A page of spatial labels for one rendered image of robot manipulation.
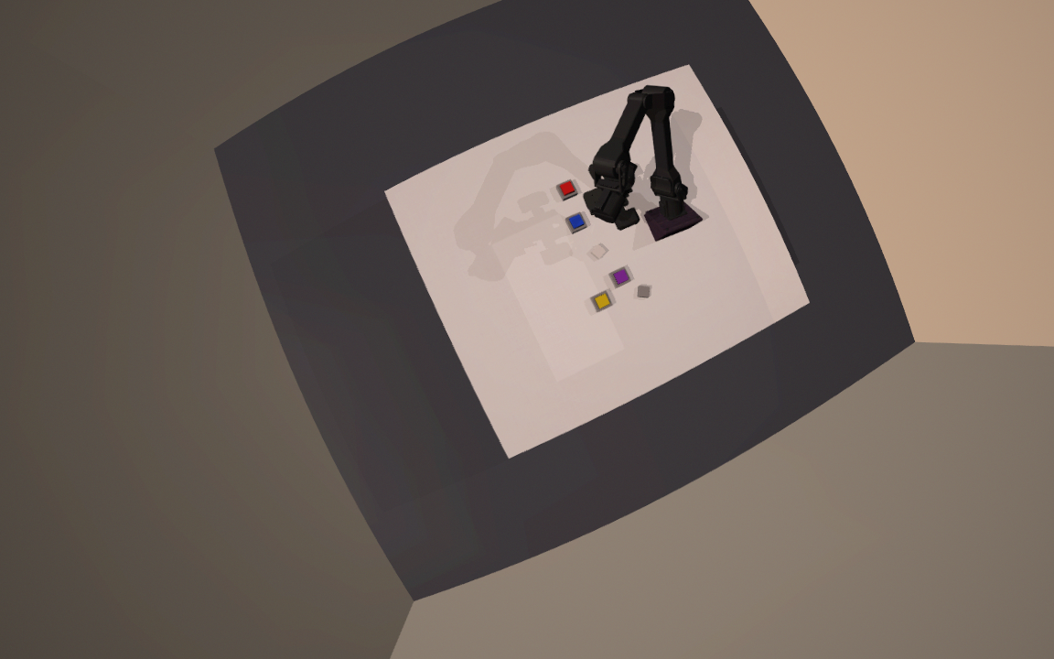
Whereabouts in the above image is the red button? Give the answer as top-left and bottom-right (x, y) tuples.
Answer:
(557, 179), (578, 201)

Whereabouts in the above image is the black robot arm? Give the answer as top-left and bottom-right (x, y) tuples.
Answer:
(583, 85), (688, 222)

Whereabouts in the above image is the purple button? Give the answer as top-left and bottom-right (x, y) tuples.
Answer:
(608, 266), (631, 289)

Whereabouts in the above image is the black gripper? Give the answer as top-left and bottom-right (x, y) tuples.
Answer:
(588, 164), (640, 231)

